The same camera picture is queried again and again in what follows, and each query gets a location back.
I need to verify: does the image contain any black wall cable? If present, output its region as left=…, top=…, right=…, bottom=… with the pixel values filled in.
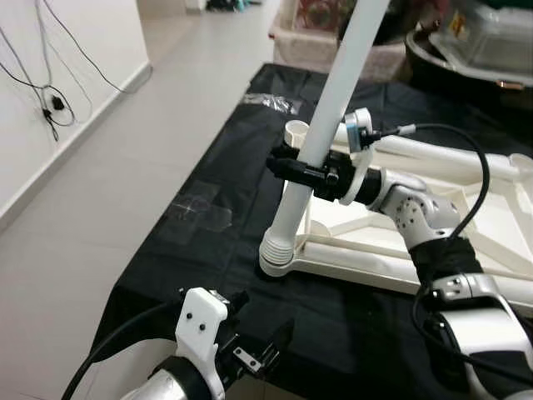
left=0, top=0, right=126, bottom=143

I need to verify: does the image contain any black tablecloth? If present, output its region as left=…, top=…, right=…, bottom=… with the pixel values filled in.
left=87, top=62, right=533, bottom=400

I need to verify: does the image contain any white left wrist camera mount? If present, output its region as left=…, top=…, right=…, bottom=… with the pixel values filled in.
left=175, top=287, right=230, bottom=399

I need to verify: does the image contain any flat clear tape patch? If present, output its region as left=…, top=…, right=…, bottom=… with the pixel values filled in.
left=158, top=182, right=234, bottom=244

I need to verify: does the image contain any white plastic children table top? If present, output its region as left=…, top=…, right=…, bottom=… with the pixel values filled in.
left=260, top=119, right=533, bottom=318

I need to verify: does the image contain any clear plastic storage bin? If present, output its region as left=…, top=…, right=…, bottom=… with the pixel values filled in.
left=429, top=0, right=533, bottom=84

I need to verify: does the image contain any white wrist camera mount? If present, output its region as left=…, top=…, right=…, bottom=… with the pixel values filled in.
left=337, top=108, right=376, bottom=207
left=175, top=287, right=230, bottom=399

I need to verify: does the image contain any white plastic table leg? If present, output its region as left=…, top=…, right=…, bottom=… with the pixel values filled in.
left=296, top=237, right=533, bottom=293
left=258, top=0, right=392, bottom=278
left=358, top=133, right=533, bottom=180

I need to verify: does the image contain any black bag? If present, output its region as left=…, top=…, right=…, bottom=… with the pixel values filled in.
left=371, top=0, right=421, bottom=44

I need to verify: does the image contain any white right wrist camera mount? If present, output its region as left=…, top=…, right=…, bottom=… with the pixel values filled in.
left=337, top=108, right=376, bottom=207

